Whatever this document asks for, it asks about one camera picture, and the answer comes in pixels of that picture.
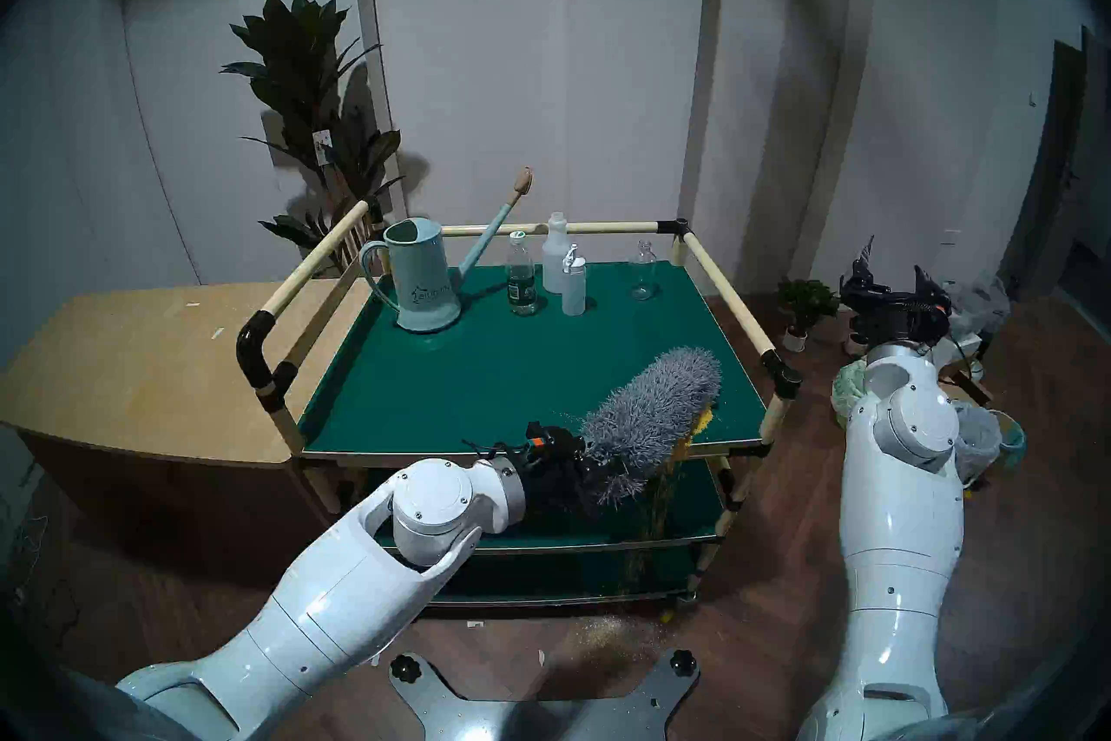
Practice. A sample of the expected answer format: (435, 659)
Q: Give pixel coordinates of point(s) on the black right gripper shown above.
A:
(903, 318)

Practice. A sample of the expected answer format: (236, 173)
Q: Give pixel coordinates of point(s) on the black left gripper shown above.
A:
(555, 470)

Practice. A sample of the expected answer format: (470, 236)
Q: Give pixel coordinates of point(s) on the grey fluffy duster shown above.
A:
(651, 409)

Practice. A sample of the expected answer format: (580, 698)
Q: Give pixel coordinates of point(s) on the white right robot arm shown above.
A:
(903, 505)

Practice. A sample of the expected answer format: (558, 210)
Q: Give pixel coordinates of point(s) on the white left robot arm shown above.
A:
(347, 600)

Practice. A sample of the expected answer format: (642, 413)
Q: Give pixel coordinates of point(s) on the green three-tier shelf cart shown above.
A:
(521, 366)

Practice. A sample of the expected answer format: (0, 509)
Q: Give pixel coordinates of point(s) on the tiny potted plant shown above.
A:
(857, 347)

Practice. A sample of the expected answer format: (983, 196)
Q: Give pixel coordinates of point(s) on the bushy small potted plant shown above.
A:
(807, 301)

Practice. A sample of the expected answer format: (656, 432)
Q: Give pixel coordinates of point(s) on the green-bagged waste bin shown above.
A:
(846, 392)

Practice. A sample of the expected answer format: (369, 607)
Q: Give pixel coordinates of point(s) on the yellow crumb pile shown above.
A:
(705, 422)

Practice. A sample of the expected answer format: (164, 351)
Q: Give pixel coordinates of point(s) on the spilled crumbs on floor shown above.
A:
(621, 635)

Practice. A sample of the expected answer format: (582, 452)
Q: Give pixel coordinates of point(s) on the white pump bottle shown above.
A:
(574, 288)

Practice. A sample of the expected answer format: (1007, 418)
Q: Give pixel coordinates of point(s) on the white-bagged waste bin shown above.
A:
(976, 444)

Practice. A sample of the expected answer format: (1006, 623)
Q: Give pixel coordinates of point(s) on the clear green-label water bottle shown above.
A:
(521, 283)

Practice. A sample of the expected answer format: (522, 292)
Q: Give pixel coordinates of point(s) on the dark door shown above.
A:
(1055, 166)

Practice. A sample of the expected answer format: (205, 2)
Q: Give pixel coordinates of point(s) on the teal bucket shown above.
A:
(1014, 440)

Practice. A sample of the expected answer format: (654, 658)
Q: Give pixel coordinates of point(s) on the tall white plastic bottle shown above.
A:
(554, 257)

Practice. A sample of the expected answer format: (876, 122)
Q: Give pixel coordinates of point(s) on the clear glass bottle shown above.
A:
(642, 275)

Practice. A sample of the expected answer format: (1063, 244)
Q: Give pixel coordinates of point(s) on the black star knob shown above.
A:
(683, 663)
(405, 668)

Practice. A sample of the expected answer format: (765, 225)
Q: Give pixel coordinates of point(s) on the teal watering can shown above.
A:
(425, 279)

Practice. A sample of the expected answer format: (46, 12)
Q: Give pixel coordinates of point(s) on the light wooden table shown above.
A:
(130, 366)

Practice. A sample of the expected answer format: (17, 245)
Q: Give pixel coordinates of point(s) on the tall dark leafy plant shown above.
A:
(299, 79)

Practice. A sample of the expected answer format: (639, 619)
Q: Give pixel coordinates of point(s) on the grey metal robot base plate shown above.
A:
(538, 717)

